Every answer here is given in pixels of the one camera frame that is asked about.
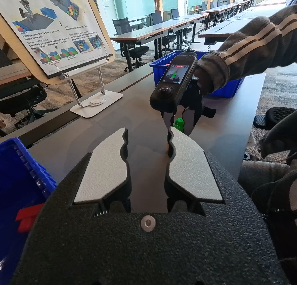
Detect blue plastic bin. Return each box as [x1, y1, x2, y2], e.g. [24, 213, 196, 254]
[0, 137, 57, 285]
[150, 50, 244, 99]

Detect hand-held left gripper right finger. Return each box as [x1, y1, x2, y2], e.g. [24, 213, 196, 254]
[164, 126, 224, 204]

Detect black mesh office chair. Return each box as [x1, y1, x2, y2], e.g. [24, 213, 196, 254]
[0, 48, 48, 137]
[253, 107, 297, 131]

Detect red mega block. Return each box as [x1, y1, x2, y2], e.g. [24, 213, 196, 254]
[15, 202, 45, 234]

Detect wood-edged office desk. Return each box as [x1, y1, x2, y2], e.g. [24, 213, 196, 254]
[0, 62, 33, 86]

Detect green mega block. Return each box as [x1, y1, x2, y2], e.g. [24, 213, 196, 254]
[173, 118, 186, 134]

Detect person's right forearm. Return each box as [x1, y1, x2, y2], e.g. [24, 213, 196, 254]
[197, 4, 297, 95]

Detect printed instruction sheet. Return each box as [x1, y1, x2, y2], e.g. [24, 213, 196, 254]
[0, 0, 109, 79]

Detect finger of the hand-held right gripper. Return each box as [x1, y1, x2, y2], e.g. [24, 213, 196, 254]
[161, 110, 176, 130]
[181, 107, 203, 137]

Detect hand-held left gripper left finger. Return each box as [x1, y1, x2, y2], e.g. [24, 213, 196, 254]
[73, 127, 132, 205]

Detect person's dark trousers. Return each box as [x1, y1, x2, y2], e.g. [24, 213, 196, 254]
[252, 171, 297, 261]

